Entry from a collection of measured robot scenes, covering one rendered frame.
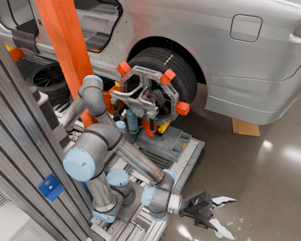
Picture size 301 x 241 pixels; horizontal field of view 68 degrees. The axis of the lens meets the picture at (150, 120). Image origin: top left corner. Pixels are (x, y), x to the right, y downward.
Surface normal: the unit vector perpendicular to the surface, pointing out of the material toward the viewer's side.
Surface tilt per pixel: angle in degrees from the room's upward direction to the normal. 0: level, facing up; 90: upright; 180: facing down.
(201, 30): 90
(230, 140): 0
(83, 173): 83
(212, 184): 0
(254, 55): 90
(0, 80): 90
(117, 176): 8
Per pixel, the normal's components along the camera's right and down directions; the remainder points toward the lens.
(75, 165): -0.32, 0.59
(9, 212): -0.06, -0.70
